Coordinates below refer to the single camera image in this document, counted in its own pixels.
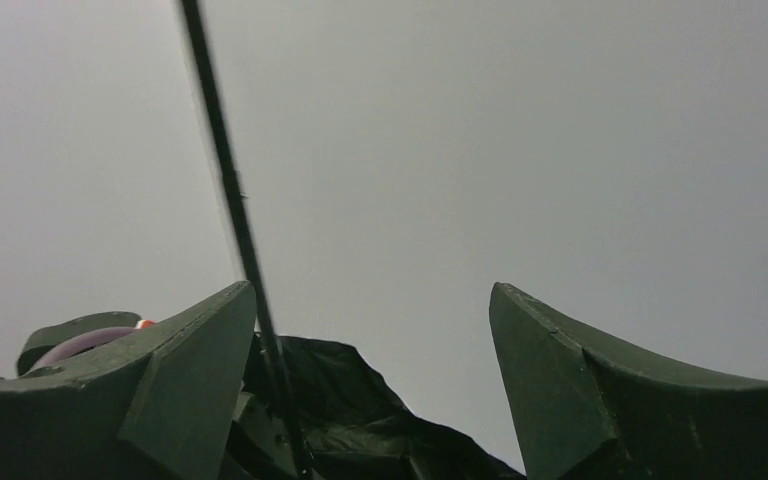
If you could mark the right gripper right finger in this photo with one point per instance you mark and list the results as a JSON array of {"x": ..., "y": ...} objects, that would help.
[{"x": 588, "y": 405}]

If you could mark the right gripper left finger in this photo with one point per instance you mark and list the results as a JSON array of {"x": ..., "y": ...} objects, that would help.
[{"x": 157, "y": 403}]

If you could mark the lavender folding umbrella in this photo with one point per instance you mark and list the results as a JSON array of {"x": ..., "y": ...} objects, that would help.
[{"x": 341, "y": 416}]

